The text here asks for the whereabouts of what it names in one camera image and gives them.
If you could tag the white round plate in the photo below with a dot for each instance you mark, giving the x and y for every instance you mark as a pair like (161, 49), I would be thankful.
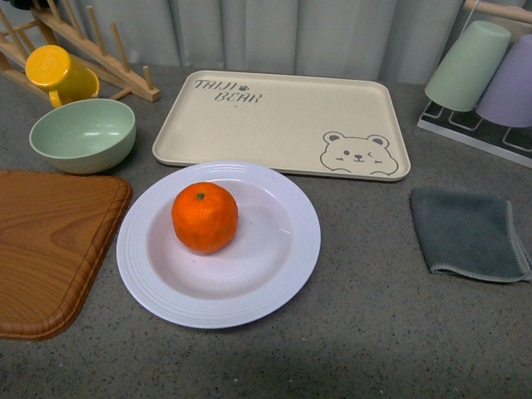
(270, 259)

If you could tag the purple plastic cup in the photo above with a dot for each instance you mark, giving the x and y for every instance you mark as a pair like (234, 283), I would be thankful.
(507, 99)

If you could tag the yellow mug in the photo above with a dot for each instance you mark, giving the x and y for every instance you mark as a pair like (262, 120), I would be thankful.
(55, 71)

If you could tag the orange fruit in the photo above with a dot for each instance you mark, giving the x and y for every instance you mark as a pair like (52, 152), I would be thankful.
(205, 217)

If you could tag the green plastic cup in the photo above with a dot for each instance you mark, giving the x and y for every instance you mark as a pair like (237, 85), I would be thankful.
(466, 70)

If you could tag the brown wooden cutting board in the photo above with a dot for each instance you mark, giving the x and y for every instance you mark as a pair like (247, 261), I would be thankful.
(55, 233)

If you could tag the white wire cup rack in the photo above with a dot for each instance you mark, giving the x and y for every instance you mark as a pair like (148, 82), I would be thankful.
(511, 143)

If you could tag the cream bear tray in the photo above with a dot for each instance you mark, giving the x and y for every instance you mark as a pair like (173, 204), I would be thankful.
(294, 124)

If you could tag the grey curtain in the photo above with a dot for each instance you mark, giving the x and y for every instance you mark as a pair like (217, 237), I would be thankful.
(400, 41)

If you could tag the green bowl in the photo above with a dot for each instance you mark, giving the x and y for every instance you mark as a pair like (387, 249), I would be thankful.
(85, 137)

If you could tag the wooden dish rack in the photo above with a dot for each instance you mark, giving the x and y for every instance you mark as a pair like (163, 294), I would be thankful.
(58, 20)

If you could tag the grey folded cloth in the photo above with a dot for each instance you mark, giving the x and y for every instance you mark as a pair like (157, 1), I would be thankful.
(471, 235)

